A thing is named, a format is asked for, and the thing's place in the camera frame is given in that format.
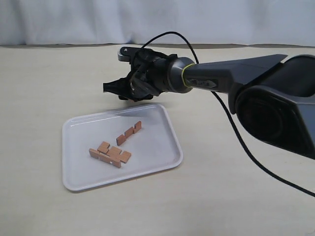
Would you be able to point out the white plastic tray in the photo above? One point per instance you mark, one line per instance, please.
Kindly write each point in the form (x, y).
(117, 145)

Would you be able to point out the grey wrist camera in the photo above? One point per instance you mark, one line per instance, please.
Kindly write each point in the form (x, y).
(127, 54)

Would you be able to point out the wooden notched piece front edge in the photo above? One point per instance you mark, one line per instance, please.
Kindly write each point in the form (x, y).
(105, 158)

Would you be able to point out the white backdrop cloth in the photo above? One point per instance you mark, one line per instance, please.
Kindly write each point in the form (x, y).
(245, 22)

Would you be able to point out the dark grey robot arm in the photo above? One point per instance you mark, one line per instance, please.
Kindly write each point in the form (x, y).
(272, 96)

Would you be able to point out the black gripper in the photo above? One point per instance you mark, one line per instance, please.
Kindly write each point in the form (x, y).
(149, 76)

